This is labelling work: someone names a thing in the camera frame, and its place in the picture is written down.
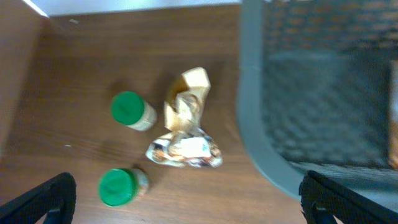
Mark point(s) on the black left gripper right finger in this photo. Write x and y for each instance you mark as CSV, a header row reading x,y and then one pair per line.
x,y
325,201

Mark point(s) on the green lid jar labelled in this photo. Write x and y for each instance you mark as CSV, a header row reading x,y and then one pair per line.
x,y
118,187

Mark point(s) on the grey plastic laundry basket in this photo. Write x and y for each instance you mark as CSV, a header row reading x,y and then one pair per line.
x,y
318,91

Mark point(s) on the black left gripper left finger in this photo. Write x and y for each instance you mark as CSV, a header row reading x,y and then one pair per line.
x,y
54,200

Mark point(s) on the green lid jar cream contents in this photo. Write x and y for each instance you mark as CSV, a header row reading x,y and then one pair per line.
x,y
131,110

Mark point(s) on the crumpled brown paper snack bag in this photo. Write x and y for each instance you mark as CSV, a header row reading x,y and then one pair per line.
x,y
186,144

